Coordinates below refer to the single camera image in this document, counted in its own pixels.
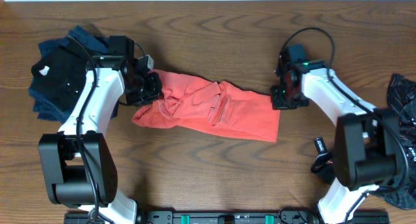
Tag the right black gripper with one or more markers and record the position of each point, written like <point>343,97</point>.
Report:
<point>277,104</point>

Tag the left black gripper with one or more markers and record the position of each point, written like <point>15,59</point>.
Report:
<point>156,90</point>

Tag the red soccer t-shirt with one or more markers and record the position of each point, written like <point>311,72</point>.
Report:
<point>217,108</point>

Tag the black patterned jersey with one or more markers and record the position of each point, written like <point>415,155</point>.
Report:
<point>403,136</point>

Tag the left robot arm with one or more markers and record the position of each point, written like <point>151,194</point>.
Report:
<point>78,168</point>

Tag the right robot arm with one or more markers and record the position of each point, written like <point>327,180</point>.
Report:
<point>293,66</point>

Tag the black folded polo shirt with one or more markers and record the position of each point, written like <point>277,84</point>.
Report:
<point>59,77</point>

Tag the navy folded shirt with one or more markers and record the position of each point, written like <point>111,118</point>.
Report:
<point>93,44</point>

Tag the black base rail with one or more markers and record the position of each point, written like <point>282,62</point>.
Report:
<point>227,217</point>

